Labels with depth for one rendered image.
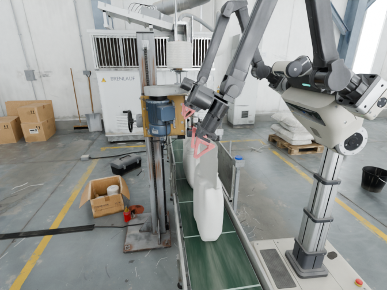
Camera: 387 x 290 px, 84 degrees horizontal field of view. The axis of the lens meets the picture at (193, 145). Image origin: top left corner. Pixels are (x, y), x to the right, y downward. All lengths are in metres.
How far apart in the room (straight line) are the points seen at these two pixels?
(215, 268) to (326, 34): 1.31
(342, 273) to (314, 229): 0.44
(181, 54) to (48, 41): 4.92
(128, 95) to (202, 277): 3.58
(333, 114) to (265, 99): 5.35
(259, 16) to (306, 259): 1.44
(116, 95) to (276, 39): 4.16
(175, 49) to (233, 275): 1.40
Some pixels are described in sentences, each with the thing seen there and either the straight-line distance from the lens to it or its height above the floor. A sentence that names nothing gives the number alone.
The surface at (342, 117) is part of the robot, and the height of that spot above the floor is 1.35.
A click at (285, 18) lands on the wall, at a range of 6.53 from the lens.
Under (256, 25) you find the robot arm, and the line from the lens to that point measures 0.74.
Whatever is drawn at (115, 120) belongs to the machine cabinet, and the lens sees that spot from 4.55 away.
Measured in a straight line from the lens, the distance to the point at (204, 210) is 1.47.
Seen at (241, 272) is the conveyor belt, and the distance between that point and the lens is 1.53.
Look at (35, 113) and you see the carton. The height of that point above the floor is 0.59.
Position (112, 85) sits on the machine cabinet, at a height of 1.17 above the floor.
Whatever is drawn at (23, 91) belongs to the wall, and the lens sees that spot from 6.48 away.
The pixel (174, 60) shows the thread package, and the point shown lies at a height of 1.58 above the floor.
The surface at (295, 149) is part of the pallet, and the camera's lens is 4.26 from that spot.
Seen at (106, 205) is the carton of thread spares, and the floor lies 0.13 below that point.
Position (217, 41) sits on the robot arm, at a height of 1.67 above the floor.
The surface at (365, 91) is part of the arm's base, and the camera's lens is 0.93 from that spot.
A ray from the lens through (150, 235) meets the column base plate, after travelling 2.27.
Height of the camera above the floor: 1.56
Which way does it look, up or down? 21 degrees down
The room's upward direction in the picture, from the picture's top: straight up
